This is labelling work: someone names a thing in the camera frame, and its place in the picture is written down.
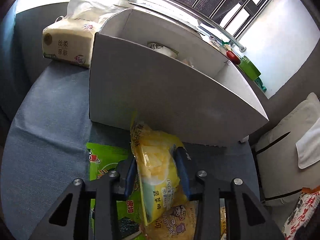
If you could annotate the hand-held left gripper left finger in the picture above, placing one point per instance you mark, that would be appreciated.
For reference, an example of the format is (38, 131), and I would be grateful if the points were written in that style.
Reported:
(131, 175)

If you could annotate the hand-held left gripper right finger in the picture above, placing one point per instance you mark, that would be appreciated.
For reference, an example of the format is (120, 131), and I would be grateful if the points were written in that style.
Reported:
(182, 170)

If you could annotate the yellow chips packet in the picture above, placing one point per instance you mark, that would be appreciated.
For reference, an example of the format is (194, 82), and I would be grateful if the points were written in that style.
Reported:
(155, 160)

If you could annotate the white cardboard box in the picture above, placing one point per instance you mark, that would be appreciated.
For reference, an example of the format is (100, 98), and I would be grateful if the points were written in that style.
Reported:
(155, 97)

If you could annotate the long cream snack packet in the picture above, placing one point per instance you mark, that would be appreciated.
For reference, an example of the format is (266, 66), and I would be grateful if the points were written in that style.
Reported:
(162, 50)

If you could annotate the green seaweed snack packet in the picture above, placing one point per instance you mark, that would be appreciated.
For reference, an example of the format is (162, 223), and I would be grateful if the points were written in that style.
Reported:
(107, 155)

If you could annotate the pale cartoon snack packet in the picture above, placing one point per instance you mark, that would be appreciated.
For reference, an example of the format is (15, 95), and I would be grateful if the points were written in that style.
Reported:
(175, 221)

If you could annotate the beige cushion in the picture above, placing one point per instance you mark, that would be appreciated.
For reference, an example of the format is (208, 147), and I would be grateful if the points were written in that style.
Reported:
(277, 160)

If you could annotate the green plastic bag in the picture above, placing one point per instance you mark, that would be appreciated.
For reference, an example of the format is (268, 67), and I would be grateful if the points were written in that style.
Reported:
(260, 84)

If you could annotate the green plastic box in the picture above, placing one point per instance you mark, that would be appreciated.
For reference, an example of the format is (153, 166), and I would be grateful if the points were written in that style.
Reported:
(248, 67)

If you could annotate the small red round object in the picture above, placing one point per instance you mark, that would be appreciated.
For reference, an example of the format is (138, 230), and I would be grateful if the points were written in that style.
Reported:
(233, 57)

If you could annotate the white towel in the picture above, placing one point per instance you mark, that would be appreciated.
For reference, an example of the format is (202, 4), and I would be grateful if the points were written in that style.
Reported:
(310, 147)

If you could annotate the red white snack packet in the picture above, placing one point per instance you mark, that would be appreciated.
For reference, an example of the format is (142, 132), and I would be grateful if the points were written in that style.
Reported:
(305, 215)

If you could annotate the tissue pack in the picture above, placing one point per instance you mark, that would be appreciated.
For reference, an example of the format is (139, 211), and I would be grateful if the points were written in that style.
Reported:
(67, 42)

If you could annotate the metal window grille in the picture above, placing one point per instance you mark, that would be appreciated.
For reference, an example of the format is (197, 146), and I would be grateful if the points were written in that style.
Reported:
(232, 10)

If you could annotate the thick steel window rail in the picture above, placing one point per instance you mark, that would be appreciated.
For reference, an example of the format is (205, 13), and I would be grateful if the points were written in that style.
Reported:
(200, 17)

